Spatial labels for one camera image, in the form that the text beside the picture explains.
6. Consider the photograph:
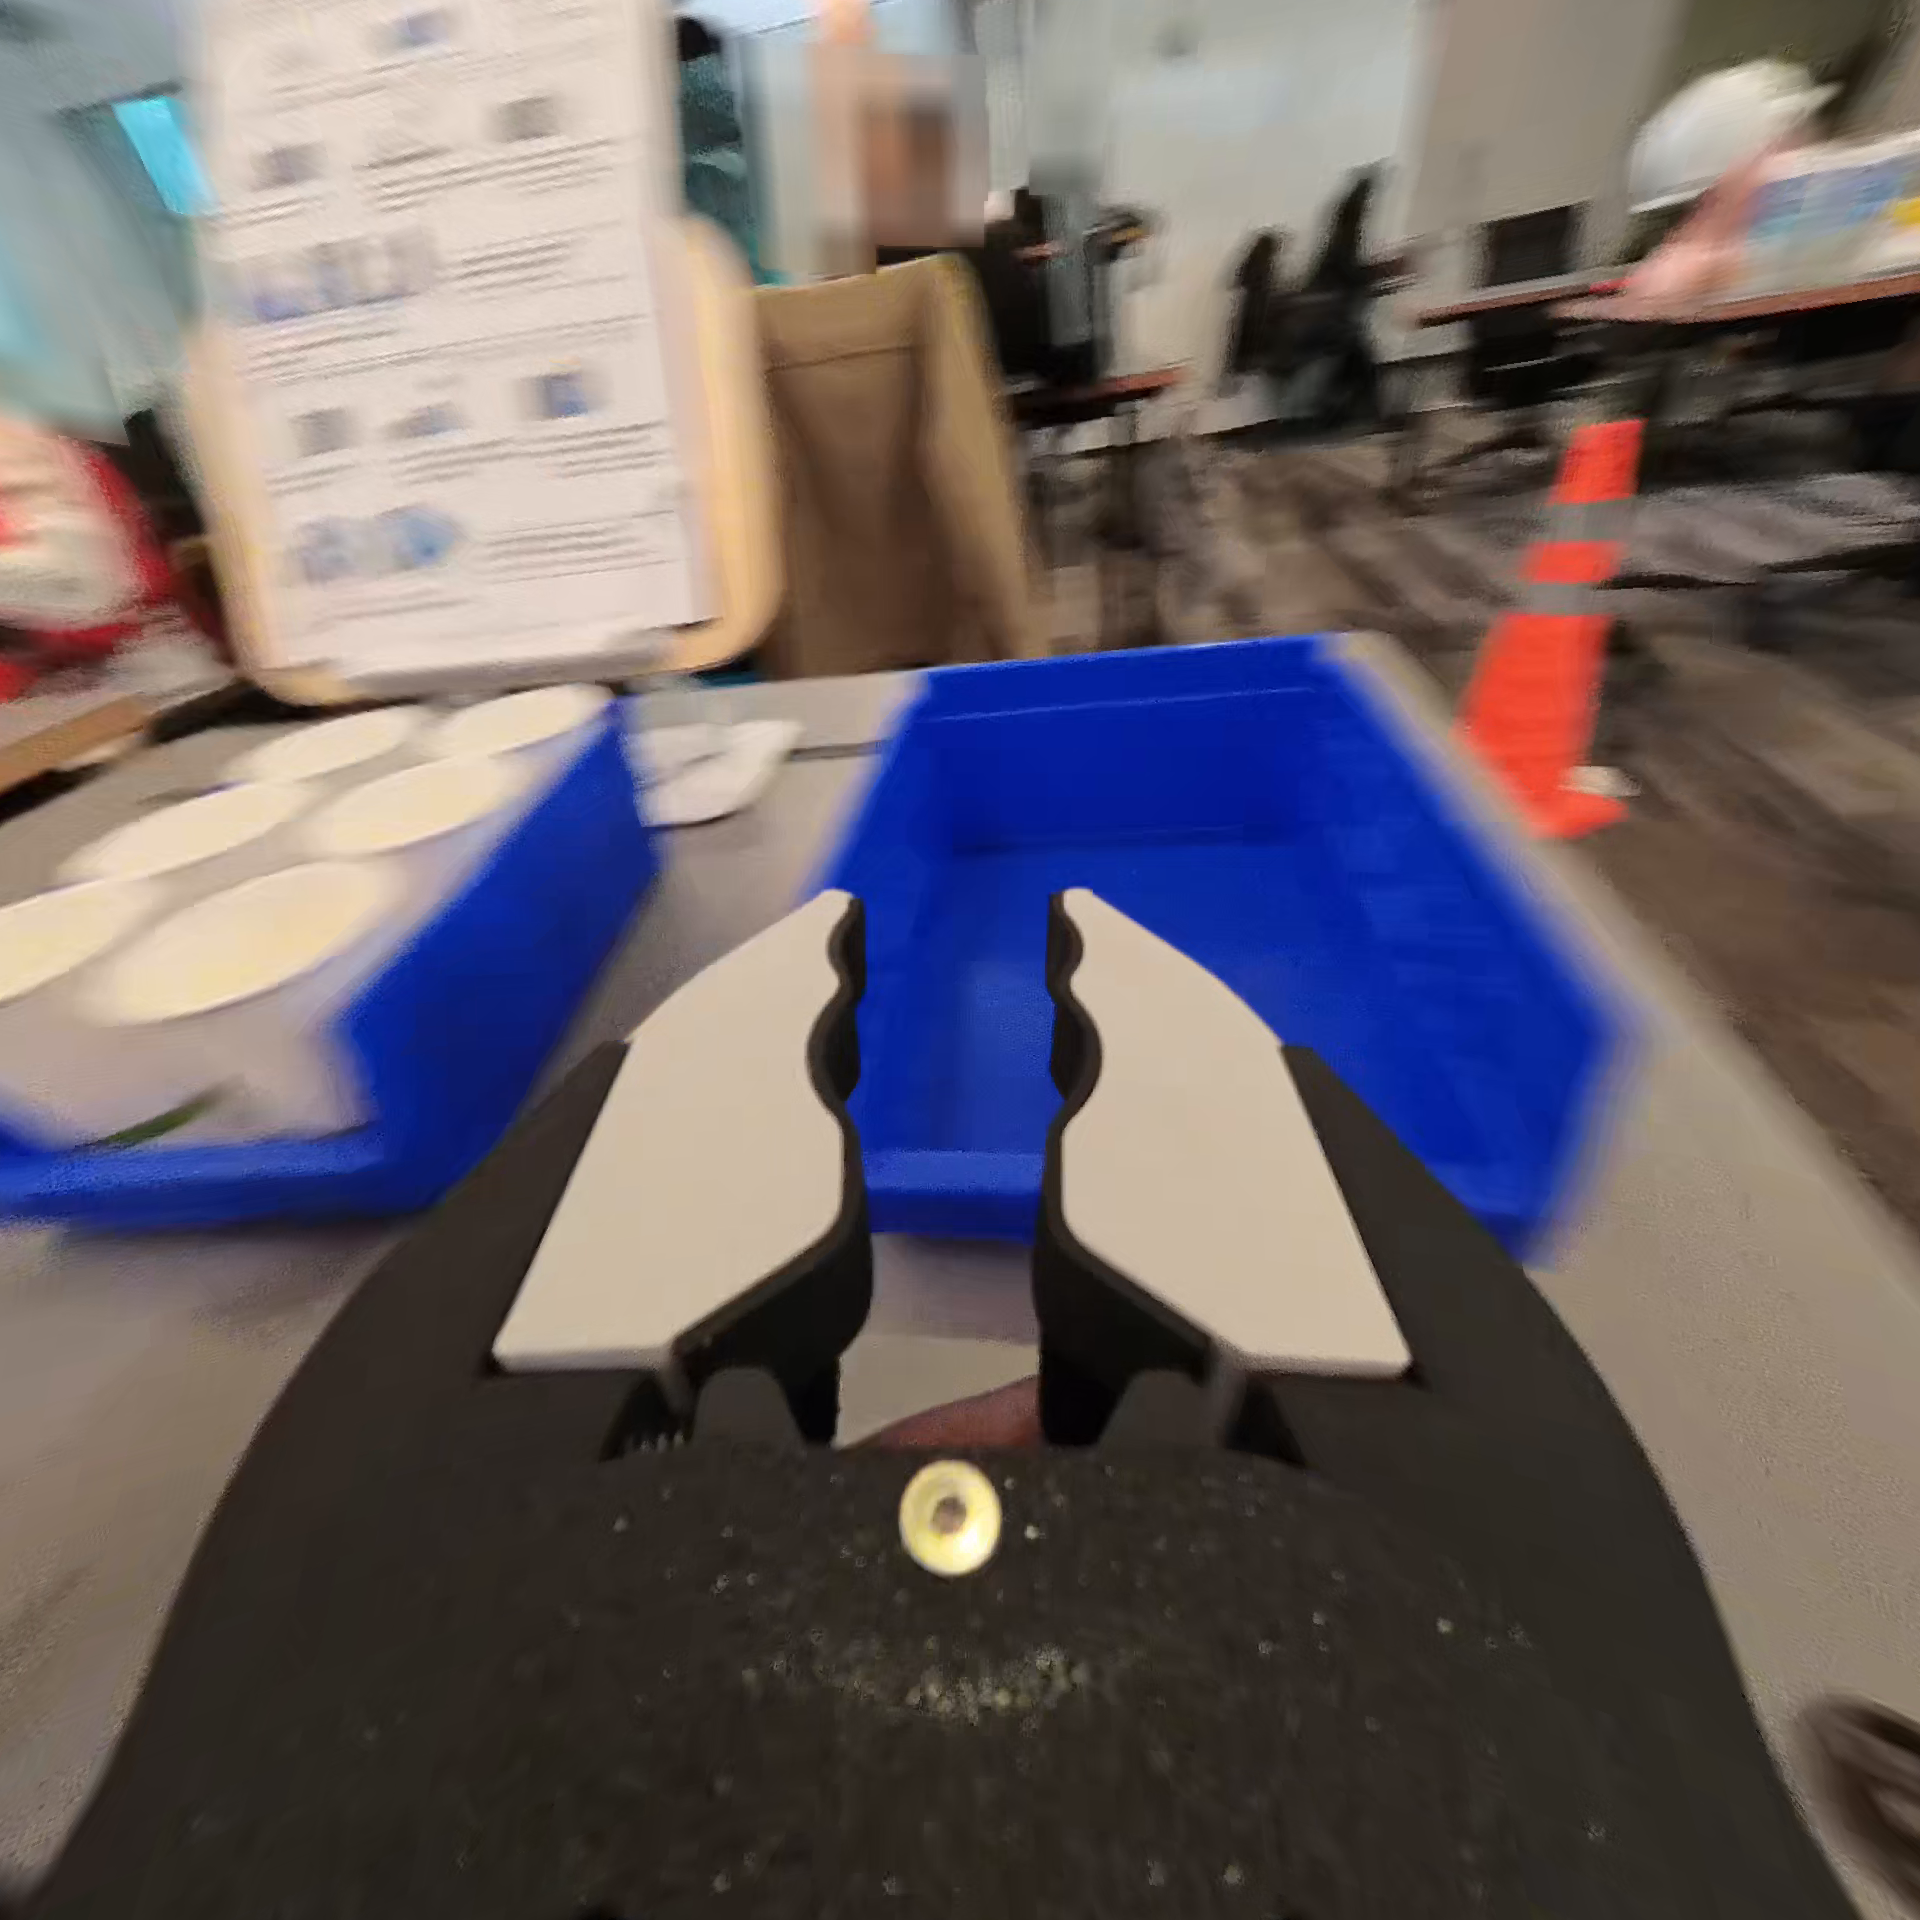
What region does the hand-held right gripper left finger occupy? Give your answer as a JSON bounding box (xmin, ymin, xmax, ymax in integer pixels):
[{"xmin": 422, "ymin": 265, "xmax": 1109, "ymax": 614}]
[{"xmin": 492, "ymin": 890, "xmax": 877, "ymax": 1449}]

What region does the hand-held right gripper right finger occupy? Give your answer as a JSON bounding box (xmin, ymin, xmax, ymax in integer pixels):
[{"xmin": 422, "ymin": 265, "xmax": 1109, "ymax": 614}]
[{"xmin": 1034, "ymin": 890, "xmax": 1414, "ymax": 1449}]

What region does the blue plastic bin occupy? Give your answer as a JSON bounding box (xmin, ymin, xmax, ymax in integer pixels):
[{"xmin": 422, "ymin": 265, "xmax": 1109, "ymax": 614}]
[
  {"xmin": 813, "ymin": 635, "xmax": 1643, "ymax": 1262},
  {"xmin": 0, "ymin": 699, "xmax": 663, "ymax": 1230}
]

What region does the orange traffic cone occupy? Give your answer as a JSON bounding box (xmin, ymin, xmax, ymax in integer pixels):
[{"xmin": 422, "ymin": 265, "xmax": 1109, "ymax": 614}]
[{"xmin": 1460, "ymin": 423, "xmax": 1645, "ymax": 841}]

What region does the beige cloth cover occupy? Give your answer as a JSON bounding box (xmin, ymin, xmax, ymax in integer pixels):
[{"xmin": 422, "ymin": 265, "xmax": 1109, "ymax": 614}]
[{"xmin": 754, "ymin": 253, "xmax": 1037, "ymax": 673}]

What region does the printed instruction sheet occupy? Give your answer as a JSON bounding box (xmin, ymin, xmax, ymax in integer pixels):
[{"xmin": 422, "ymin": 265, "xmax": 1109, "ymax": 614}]
[{"xmin": 188, "ymin": 0, "xmax": 706, "ymax": 673}]

